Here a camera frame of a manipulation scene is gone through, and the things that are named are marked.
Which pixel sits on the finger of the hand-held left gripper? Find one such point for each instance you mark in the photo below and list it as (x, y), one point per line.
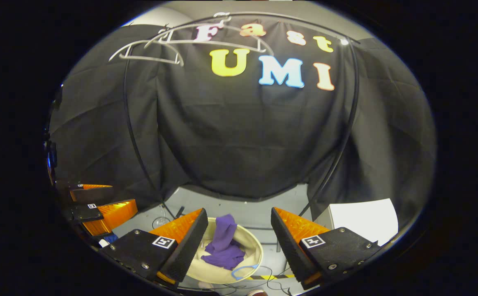
(115, 211)
(93, 194)

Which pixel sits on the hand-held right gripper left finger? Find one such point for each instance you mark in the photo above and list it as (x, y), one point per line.
(189, 246)

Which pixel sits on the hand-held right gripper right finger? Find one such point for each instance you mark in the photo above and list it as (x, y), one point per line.
(290, 246)

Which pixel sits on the purple knit sweater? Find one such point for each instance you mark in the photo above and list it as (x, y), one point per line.
(224, 242)

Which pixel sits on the beige laundry hamper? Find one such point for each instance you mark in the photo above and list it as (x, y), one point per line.
(252, 248)

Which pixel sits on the black clothes rack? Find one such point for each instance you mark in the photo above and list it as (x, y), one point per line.
(128, 123)

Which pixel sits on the white clothes hanger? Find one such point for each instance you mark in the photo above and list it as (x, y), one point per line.
(222, 45)
(156, 60)

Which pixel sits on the white box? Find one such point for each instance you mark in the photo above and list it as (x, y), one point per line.
(366, 222)

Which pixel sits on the black backdrop cloth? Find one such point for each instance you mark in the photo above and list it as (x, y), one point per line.
(243, 135)

